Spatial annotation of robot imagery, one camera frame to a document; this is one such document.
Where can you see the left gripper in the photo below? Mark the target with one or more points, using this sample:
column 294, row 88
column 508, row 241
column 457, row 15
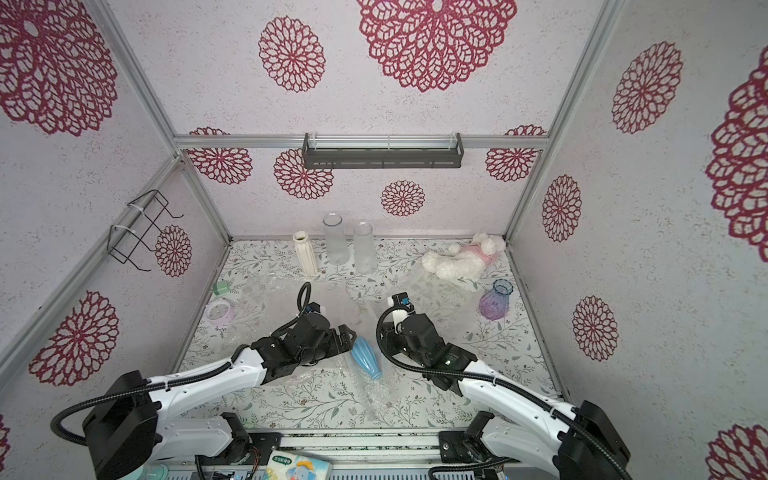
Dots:
column 336, row 346

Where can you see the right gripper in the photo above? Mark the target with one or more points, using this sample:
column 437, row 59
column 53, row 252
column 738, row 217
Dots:
column 395, row 339

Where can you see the purple blue glass vase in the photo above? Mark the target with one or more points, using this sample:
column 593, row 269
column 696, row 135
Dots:
column 494, row 304

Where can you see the cream ribbed ceramic vase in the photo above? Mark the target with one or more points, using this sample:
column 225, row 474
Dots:
column 305, row 254

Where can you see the bubble purple vase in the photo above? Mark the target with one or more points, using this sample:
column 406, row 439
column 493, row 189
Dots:
column 443, row 299

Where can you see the bubble item front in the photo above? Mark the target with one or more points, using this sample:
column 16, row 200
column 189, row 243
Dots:
column 379, row 404

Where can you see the bubble item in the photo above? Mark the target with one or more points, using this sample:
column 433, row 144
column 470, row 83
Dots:
column 334, row 302
column 379, row 404

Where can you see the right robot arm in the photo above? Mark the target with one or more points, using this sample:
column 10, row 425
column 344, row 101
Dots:
column 516, row 424

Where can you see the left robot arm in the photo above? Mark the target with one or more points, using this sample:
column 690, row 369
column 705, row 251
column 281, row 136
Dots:
column 142, row 420

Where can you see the white pink plush toy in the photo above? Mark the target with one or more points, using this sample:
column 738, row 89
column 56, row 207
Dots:
column 468, row 261

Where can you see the lilac tape roll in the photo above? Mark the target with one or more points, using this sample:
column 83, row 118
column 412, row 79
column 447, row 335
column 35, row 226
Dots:
column 219, row 313

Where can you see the green cube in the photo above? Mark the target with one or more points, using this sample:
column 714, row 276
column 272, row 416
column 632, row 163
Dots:
column 221, row 288

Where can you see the tissue pack with cartoon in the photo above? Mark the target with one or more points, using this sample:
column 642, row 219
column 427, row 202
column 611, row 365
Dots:
column 289, row 466

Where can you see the teal bottle cap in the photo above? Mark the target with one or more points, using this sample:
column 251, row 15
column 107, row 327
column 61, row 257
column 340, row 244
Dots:
column 152, row 471

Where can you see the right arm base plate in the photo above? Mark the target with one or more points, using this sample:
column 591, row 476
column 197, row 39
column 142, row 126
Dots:
column 465, row 447

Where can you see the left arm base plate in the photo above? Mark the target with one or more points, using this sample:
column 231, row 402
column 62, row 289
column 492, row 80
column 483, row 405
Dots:
column 246, row 447

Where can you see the black wall shelf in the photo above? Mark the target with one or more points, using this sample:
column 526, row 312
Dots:
column 358, row 152

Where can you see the black wire wall rack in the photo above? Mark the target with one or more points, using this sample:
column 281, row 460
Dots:
column 126, row 237

